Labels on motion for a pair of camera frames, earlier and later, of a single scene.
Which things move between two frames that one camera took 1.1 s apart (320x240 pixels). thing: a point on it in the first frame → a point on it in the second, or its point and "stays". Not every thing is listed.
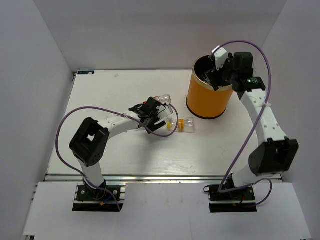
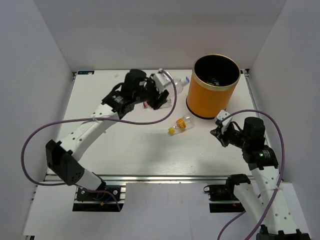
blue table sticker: x=86 y=72 stays
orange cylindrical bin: x=203 y=101 stays
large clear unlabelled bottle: x=171 y=119 → x=180 y=83
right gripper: x=215 y=74 → x=221 y=136
